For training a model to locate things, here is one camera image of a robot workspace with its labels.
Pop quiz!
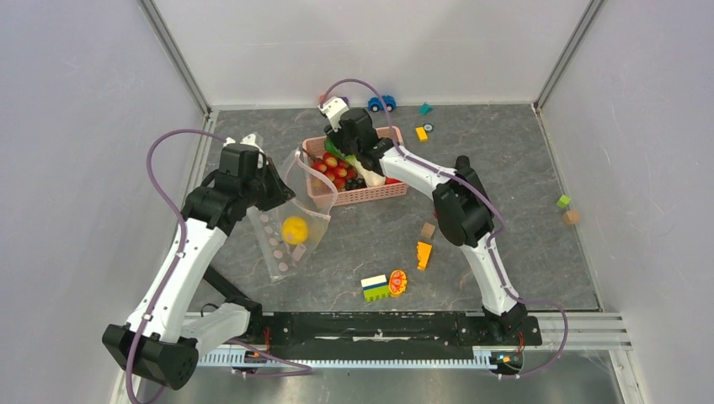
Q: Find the red lychee bunch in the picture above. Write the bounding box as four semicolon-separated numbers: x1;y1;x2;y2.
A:
311;152;356;191

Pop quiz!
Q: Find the yellow lemon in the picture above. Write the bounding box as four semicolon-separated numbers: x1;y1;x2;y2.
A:
281;215;309;246

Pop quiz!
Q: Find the clear zip top bag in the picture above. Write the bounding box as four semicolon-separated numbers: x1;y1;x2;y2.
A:
247;146;338;281

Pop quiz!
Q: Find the green white bok choy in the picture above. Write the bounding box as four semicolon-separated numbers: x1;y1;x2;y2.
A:
323;139;386;188

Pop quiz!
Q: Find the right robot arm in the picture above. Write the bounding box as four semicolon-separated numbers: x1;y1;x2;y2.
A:
321;107;527;343

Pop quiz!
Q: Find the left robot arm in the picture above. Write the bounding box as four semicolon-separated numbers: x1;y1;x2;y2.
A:
102;134;295;390

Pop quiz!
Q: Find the pink plastic basket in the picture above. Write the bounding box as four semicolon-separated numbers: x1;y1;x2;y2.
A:
301;127;408;208

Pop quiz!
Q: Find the blue toy car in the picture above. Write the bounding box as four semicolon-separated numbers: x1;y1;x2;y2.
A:
367;95;397;112

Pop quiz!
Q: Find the black grape bunch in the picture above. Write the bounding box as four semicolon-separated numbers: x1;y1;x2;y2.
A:
344;178;367;191

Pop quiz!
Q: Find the yellow rectangular block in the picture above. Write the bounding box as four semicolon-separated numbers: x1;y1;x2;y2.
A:
415;127;429;142

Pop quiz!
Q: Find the teal wedge block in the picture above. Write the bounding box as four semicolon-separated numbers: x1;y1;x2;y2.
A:
419;103;433;115

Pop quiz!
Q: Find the black microphone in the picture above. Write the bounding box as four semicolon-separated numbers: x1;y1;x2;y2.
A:
455;155;471;172

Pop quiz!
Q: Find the orange yellow toy piece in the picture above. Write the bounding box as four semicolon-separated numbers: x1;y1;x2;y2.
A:
416;242;433;271

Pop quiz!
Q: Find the white blue green brick stack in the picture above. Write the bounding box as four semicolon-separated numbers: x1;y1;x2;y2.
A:
360;274;390;302

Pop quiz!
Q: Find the orange round patterned toy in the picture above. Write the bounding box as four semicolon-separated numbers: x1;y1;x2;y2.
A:
388;269;408;297

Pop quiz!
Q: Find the green cube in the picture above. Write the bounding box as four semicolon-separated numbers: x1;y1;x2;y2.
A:
556;194;571;209

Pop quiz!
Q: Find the tan wooden cube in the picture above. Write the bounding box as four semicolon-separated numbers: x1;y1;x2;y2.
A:
562;210;581;226

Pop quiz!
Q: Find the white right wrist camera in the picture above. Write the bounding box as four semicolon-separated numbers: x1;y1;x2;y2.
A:
318;97;349;131

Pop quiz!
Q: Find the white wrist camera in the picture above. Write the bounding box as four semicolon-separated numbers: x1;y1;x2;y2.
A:
223;133;267;168
318;97;349;131

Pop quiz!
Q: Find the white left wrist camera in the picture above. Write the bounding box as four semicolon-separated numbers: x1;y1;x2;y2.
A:
223;133;267;168

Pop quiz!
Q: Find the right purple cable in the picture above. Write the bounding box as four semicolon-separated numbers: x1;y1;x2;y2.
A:
320;77;570;381

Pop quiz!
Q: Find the purple cable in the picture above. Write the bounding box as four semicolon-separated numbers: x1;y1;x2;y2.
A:
123;128;313;404
320;77;570;381

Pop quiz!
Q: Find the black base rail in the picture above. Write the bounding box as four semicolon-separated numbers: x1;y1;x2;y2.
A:
240;311;543;360

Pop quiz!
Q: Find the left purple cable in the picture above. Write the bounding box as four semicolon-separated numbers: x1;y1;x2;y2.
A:
123;128;313;404

